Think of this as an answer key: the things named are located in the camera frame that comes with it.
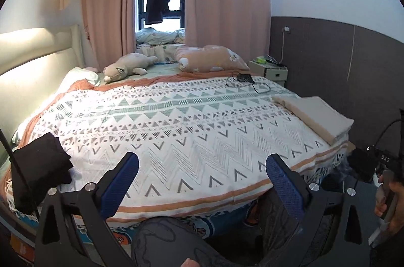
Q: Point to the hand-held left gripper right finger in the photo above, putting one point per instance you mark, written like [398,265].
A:
[285,188]

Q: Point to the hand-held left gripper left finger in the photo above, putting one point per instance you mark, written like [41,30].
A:
[121,185]

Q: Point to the beige jacket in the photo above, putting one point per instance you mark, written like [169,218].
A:
[315,115]

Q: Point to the person's right hand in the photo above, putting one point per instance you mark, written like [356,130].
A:
[398,216]

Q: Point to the dark cloth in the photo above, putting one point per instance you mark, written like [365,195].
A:
[361,164]

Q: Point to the black folded cloth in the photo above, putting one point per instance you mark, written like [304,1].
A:
[38,166]

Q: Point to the white patterned bedspread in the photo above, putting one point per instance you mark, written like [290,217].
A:
[189,128]

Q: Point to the white nightstand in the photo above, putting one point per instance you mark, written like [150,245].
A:
[274,72]

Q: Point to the orange box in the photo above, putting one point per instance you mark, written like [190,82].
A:
[22,245]

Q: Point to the pale pillow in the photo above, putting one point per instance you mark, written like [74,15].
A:
[79,76]

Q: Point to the grey plush toy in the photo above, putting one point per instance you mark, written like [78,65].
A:
[126,66]

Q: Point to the mint bed sheet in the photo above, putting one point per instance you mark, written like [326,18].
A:
[157,69]

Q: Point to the green item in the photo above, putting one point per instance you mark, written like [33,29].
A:
[260,59]

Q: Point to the white printed quilt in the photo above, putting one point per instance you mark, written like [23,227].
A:
[154,52]

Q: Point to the pink printed pillow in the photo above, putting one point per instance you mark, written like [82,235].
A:
[208,60]

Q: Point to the cream padded headboard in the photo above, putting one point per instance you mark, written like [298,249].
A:
[31,65]

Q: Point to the crumpled light bedding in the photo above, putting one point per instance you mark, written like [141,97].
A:
[157,36]

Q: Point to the pink curtain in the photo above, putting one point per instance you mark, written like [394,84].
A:
[107,1]
[227,1]

